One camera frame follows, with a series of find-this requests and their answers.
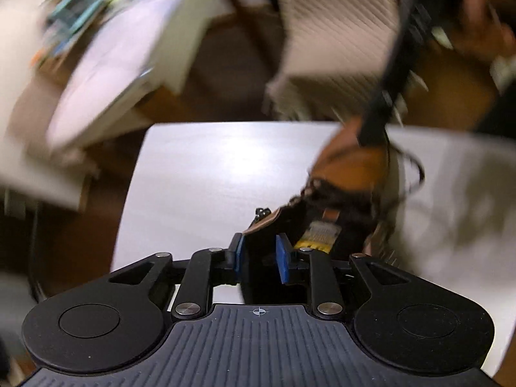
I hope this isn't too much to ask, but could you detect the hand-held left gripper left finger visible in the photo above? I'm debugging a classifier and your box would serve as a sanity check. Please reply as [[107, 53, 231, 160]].
[[109, 233, 246, 320]]

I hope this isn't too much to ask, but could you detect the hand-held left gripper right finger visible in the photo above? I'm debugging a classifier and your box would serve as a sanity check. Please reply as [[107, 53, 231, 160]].
[[275, 233, 409, 320]]

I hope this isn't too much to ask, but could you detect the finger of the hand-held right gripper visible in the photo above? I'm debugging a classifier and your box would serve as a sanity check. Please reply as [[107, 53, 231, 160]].
[[358, 60, 411, 147]]

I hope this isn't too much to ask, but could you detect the brown leather boot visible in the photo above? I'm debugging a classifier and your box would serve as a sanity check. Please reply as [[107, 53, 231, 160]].
[[241, 114, 404, 306]]

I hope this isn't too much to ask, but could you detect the dark brown shoelace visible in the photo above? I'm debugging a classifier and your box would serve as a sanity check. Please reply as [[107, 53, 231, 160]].
[[377, 141, 427, 214]]

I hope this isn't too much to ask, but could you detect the person's right hand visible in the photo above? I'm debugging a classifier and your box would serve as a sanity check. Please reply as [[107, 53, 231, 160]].
[[447, 0, 516, 62]]

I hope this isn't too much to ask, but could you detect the quilted beige chair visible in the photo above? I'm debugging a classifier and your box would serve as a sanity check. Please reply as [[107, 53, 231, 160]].
[[264, 0, 402, 121]]

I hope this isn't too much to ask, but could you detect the dining table with wooden legs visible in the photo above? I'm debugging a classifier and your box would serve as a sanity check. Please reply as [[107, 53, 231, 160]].
[[0, 0, 227, 211]]

